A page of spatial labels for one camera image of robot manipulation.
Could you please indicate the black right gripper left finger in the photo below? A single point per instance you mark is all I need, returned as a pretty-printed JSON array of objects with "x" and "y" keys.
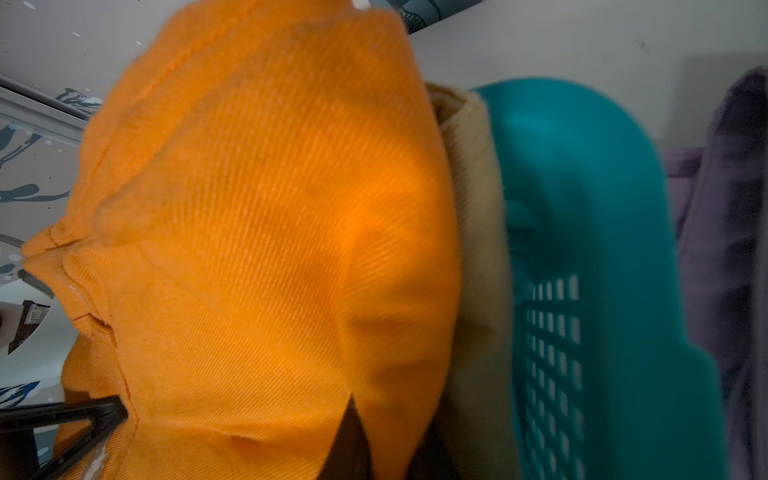
[{"x": 349, "y": 455}]

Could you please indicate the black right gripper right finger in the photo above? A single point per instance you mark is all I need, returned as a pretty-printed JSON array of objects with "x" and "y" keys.
[{"x": 432, "y": 460}]

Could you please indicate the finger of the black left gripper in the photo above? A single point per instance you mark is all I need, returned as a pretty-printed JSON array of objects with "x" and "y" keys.
[{"x": 19, "y": 459}]

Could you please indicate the khaki pants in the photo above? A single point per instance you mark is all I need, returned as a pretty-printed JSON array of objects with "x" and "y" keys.
[{"x": 476, "y": 416}]

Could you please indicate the teal plastic basket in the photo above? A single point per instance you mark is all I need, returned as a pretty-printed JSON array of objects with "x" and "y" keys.
[{"x": 607, "y": 383}]

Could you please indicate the orange pants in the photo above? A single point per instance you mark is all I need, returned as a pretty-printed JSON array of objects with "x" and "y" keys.
[{"x": 262, "y": 232}]

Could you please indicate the purple pants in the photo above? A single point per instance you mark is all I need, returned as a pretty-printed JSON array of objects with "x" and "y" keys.
[{"x": 718, "y": 195}]

